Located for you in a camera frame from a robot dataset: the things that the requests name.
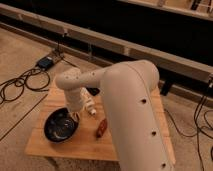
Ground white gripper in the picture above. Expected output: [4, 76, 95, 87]
[64, 88, 83, 112]

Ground black ceramic bowl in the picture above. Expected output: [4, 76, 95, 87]
[44, 107, 79, 143]

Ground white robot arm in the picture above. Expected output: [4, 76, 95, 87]
[55, 60, 175, 171]

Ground black object on table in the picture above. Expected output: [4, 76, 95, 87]
[86, 88, 100, 96]

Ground red brown oblong object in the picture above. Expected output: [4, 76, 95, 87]
[96, 119, 107, 138]

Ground black power adapter box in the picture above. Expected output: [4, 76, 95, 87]
[36, 56, 54, 70]

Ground wooden table board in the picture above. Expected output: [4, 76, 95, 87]
[24, 79, 177, 165]

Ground black cables at right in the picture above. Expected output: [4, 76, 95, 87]
[164, 78, 213, 164]

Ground wooden shelf rail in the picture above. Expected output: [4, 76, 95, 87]
[0, 2, 213, 82]

